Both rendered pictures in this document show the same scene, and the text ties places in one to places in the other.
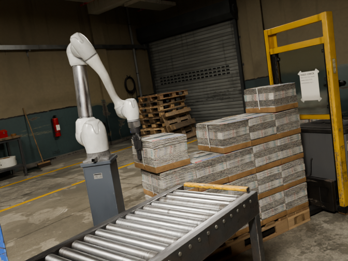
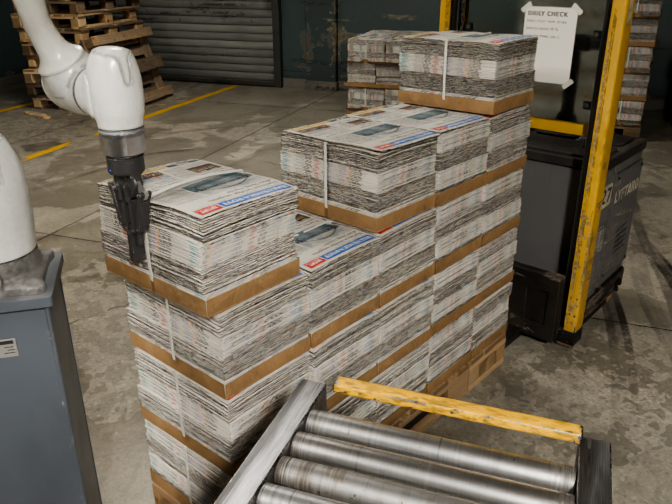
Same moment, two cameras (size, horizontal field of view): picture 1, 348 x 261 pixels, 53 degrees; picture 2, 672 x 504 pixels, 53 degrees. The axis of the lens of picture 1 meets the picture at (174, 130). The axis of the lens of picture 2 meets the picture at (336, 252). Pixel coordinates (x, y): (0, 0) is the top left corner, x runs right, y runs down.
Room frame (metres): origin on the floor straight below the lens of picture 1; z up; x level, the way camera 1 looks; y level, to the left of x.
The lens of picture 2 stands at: (1.10, 0.35, 1.53)
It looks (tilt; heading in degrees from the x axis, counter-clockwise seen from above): 23 degrees down; 339
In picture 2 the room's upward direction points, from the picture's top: straight up
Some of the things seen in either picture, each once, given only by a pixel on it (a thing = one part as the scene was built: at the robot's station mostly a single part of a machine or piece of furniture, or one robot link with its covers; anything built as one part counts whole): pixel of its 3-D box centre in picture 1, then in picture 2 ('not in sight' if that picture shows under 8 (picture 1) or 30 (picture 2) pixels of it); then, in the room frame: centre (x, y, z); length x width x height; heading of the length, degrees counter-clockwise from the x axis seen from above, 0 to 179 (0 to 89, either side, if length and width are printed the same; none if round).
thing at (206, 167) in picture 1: (218, 200); (330, 343); (2.82, -0.28, 0.42); 1.17 x 0.39 x 0.83; 119
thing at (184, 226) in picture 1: (160, 224); not in sight; (1.59, 0.13, 0.77); 0.47 x 0.05 x 0.05; 50
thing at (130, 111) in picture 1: (130, 109); (112, 86); (2.53, 0.29, 1.30); 0.13 x 0.11 x 0.16; 27
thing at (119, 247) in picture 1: (119, 248); not in sight; (1.39, 0.30, 0.77); 0.47 x 0.05 x 0.05; 50
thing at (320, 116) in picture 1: (307, 116); (522, 120); (3.40, -1.33, 0.92); 0.57 x 0.01 x 0.05; 29
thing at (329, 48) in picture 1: (334, 112); (600, 121); (3.09, -1.46, 0.97); 0.09 x 0.09 x 1.75; 29
